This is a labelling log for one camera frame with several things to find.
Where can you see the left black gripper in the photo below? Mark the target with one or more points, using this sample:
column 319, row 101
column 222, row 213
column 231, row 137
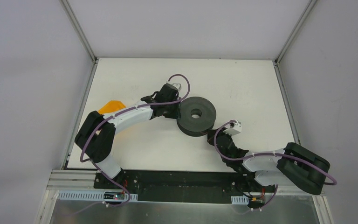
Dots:
column 173, row 109

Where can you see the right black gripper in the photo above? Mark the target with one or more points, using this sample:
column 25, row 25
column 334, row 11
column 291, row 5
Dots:
column 217, row 136

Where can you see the black perforated cable spool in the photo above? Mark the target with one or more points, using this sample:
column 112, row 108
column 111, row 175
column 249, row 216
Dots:
column 197, row 116

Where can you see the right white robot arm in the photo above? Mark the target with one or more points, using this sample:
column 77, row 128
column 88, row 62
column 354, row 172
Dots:
column 291, row 165

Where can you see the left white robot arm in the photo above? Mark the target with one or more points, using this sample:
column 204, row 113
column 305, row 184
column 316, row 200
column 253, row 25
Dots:
column 96, row 134

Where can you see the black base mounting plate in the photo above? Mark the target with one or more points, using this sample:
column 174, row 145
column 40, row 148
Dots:
column 189, row 187

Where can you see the yellow plastic bin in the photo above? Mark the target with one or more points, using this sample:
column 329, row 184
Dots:
column 111, row 106

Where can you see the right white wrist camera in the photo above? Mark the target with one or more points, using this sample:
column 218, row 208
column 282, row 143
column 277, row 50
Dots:
column 234, row 128

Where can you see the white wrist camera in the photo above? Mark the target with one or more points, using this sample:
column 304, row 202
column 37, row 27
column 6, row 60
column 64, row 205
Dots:
column 174, row 85
column 234, row 128

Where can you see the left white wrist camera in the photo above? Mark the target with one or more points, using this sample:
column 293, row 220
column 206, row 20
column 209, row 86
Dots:
column 174, row 85

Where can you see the right white cable duct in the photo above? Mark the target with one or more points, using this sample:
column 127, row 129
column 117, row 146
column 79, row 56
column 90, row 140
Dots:
column 239, row 200

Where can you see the white cable duct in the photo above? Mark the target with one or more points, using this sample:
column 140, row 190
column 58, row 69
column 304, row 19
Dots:
column 107, row 196
column 239, row 200

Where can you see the left white cable duct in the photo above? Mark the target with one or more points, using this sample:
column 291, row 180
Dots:
column 107, row 196

